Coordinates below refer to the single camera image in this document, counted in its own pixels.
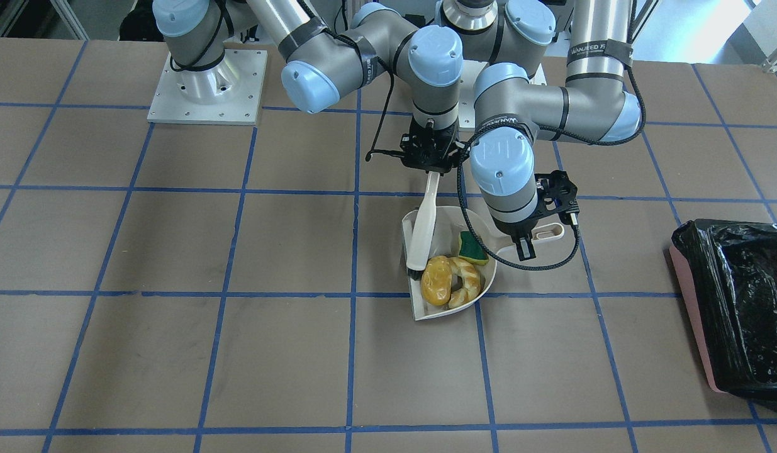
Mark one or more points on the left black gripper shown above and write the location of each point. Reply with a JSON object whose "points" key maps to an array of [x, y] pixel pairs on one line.
{"points": [[518, 228]]}

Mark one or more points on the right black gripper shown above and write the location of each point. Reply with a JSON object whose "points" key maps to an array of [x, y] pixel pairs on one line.
{"points": [[449, 150]]}

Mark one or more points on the green yellow sponge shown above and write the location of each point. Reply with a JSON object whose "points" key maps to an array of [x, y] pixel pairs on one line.
{"points": [[470, 250]]}

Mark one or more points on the toy croissant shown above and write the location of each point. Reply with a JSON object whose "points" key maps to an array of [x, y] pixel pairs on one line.
{"points": [[470, 280]]}

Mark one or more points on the beige hand brush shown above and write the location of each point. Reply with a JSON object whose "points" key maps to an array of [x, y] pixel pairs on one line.
{"points": [[418, 248]]}

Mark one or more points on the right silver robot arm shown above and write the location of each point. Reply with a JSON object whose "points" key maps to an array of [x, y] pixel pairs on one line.
{"points": [[321, 65]]}

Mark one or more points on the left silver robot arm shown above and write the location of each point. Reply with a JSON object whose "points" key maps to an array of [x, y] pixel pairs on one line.
{"points": [[511, 112]]}

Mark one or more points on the black lined trash bin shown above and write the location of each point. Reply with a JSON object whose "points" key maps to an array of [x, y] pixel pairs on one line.
{"points": [[727, 274]]}

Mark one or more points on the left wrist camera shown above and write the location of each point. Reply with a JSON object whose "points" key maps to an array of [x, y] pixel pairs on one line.
{"points": [[556, 195]]}

